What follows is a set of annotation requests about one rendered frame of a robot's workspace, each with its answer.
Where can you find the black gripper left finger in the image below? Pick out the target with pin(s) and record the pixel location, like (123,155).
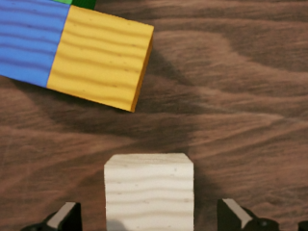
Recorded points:
(69,218)

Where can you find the blue cube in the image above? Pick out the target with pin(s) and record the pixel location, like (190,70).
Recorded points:
(30,33)

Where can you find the white cube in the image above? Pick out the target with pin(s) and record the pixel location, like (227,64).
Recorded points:
(149,192)

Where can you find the yellow cube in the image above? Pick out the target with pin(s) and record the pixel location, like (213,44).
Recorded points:
(102,57)

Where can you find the green cube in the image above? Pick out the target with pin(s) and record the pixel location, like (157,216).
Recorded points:
(85,4)

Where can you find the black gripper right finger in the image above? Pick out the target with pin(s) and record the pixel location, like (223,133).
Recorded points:
(230,215)

